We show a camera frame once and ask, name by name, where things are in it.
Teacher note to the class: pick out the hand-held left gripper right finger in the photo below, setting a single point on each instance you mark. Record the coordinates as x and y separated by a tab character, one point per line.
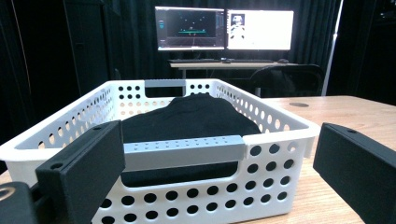
358	168

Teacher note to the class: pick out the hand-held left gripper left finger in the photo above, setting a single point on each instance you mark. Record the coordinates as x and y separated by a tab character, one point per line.
81	168

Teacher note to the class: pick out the white perforated plastic basket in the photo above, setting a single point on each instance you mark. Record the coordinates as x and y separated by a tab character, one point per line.
271	174

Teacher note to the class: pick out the black cloth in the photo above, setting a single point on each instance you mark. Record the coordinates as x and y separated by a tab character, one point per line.
193	119

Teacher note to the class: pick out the black office chair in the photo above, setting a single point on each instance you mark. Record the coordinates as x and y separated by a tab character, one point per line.
289	82

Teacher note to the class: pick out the white metal stand pole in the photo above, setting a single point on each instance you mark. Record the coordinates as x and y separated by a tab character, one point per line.
332	49

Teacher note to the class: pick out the black computer mouse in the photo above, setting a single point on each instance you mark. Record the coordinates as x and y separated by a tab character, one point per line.
283	61

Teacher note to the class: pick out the black curtain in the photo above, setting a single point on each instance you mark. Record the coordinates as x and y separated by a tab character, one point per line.
130	37

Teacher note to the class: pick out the black keyboard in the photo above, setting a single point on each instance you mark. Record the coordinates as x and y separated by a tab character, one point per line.
252	61
194	60

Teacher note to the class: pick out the bright white screen computer monitor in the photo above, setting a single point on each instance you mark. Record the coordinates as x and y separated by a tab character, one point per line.
264	29

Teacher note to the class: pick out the wooden monitor desk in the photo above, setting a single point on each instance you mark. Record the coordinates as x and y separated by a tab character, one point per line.
218	65

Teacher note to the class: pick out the dark screen computer monitor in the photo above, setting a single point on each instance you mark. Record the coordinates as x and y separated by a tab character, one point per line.
190	28

